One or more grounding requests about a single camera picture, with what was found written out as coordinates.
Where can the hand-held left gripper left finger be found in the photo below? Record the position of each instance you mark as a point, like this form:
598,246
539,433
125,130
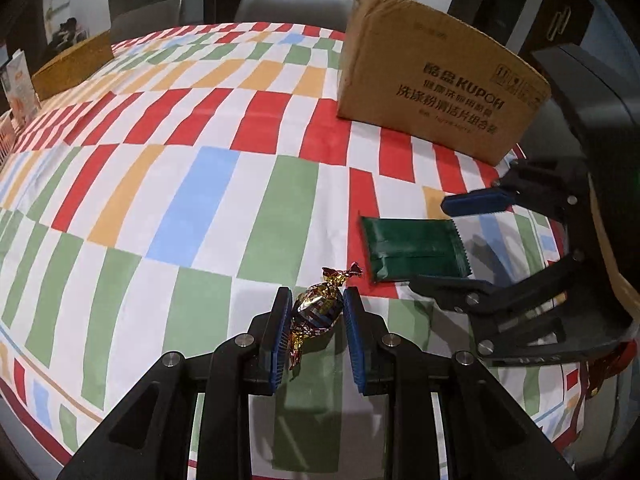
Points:
281,340

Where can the small brown box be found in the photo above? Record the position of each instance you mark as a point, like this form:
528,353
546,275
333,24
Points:
72,67

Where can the large cardboard box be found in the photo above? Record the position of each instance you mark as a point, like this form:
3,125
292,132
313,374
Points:
430,80

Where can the dark green snack packet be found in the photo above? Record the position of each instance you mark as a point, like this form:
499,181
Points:
415,247

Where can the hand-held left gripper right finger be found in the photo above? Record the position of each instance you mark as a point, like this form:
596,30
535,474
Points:
354,340

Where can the gold candy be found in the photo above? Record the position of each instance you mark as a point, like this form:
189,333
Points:
315,307

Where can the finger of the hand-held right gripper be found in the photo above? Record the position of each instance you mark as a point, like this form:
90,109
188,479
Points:
485,305
475,202

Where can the grey chair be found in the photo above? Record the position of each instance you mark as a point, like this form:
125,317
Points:
295,7
145,20

